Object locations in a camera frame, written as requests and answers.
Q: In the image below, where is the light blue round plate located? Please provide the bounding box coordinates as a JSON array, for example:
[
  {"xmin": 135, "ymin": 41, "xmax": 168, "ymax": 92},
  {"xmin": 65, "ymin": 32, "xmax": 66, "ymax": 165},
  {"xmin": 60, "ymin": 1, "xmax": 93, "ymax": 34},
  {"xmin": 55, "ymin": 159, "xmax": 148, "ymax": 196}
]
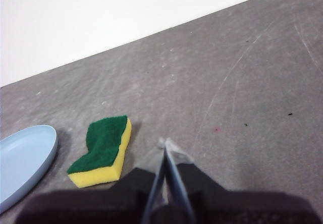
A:
[{"xmin": 0, "ymin": 124, "xmax": 59, "ymax": 215}]

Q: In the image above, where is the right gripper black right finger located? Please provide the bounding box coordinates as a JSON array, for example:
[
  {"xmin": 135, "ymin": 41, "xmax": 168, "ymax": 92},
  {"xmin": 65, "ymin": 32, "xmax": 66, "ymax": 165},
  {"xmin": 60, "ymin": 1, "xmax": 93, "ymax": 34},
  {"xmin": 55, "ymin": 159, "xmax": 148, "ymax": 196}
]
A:
[{"xmin": 163, "ymin": 137, "xmax": 323, "ymax": 224}]

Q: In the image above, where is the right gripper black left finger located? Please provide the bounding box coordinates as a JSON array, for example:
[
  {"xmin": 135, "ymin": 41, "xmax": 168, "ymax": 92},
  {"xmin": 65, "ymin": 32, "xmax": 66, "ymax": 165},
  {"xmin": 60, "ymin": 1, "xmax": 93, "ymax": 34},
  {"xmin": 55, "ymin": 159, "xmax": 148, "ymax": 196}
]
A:
[{"xmin": 14, "ymin": 137, "xmax": 168, "ymax": 224}]

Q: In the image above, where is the yellow sponge with green pad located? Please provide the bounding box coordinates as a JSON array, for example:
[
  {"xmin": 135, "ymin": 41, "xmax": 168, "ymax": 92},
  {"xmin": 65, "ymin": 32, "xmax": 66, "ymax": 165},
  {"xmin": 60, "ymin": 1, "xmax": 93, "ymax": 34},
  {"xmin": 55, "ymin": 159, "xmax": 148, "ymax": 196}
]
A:
[{"xmin": 66, "ymin": 115, "xmax": 133, "ymax": 189}]

